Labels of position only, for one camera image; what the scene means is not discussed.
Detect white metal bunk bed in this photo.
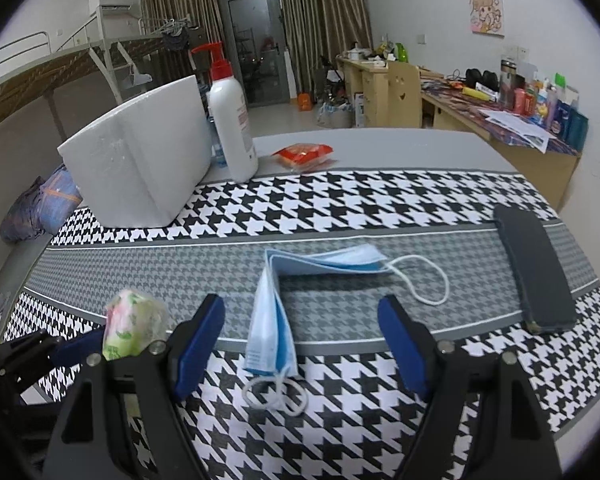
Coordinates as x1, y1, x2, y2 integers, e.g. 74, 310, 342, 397
0, 17, 201, 141

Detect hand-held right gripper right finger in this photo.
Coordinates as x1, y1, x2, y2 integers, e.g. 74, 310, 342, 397
376, 295, 563, 480

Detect floral tissue packet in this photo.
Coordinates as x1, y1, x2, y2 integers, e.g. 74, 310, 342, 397
102, 289, 171, 361

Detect cartoon wall poster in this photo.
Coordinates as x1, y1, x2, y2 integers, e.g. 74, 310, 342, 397
469, 0, 506, 37

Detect brown curtain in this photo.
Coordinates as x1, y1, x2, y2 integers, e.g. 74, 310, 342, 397
275, 0, 373, 103
140, 0, 226, 61

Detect wooden smiley chair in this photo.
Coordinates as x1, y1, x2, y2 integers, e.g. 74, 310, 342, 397
387, 60, 423, 128

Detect black headphones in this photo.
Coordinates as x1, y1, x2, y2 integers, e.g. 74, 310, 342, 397
465, 67, 501, 92

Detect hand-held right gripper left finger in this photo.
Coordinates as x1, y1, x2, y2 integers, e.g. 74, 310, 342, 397
40, 294, 227, 480

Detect glass balcony door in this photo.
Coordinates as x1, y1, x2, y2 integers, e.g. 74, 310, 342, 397
215, 0, 291, 108

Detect grey hanging cloth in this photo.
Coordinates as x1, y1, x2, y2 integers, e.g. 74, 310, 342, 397
125, 62, 153, 86

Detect blue purple bag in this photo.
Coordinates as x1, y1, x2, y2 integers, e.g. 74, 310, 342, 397
0, 164, 83, 245

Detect wooden desk with printed mat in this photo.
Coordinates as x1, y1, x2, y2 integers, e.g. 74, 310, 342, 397
420, 80, 581, 211

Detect red snack packet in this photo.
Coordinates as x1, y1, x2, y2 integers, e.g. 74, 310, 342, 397
271, 143, 337, 171

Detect houndstooth tablecloth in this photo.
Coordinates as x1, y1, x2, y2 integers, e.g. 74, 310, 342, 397
2, 127, 600, 480

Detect pack of water bottles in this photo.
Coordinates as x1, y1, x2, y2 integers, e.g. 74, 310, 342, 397
317, 100, 353, 128

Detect steel thermos bottle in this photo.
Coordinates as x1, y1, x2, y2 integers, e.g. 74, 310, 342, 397
499, 59, 516, 106

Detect white papers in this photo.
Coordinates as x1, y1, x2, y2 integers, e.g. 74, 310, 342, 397
485, 107, 556, 153

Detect long wooden desk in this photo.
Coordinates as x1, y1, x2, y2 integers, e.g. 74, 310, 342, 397
336, 55, 396, 128

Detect white foam box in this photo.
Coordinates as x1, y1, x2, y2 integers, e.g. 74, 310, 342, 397
57, 75, 213, 228

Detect light blue face mask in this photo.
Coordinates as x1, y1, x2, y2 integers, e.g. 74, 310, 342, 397
242, 242, 451, 417

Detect white red-pump lotion bottle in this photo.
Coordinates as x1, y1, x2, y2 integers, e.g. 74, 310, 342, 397
191, 41, 259, 183

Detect dark hanging garment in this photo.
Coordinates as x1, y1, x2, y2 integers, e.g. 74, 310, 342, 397
161, 30, 191, 52

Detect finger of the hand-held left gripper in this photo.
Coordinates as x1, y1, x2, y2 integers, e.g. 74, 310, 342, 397
0, 329, 108, 391

